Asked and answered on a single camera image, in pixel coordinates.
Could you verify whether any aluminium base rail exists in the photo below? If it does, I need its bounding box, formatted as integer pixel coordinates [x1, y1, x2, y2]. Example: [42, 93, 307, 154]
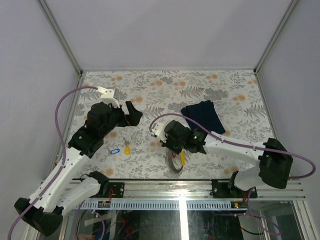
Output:
[39, 178, 307, 200]

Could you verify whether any yellow key tag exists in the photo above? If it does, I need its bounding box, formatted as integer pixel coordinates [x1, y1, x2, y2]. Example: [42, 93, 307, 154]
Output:
[123, 138, 130, 155]

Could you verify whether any metal keyring with yellow handle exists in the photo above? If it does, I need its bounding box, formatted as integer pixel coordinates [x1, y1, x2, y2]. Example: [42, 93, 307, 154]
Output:
[166, 150, 186, 175]

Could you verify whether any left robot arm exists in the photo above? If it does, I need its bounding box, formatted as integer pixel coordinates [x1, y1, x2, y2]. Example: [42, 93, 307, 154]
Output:
[14, 101, 143, 237]

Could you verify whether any blue key tag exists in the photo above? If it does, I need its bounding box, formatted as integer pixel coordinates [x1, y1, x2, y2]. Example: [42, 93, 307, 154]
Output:
[107, 148, 120, 156]

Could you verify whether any dark blue folded cloth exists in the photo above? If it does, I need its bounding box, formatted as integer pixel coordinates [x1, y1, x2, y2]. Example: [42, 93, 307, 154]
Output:
[180, 100, 226, 135]

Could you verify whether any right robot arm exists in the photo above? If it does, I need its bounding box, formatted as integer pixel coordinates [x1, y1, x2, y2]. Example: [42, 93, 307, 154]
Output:
[151, 120, 293, 198]

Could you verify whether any slotted grey cable duct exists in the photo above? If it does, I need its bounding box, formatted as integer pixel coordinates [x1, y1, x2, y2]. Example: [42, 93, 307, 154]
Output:
[80, 199, 233, 211]

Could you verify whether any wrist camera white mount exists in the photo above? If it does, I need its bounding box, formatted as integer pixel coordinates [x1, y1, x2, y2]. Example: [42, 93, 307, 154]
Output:
[150, 123, 167, 143]
[96, 86, 120, 108]

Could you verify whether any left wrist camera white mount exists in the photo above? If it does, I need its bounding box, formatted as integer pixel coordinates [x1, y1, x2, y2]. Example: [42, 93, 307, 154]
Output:
[96, 86, 120, 108]

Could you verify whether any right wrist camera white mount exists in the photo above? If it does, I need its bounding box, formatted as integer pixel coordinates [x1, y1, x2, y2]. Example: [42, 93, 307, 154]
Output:
[150, 123, 167, 143]

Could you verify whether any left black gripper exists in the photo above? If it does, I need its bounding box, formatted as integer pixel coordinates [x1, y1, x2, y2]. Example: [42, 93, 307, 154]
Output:
[101, 101, 143, 138]

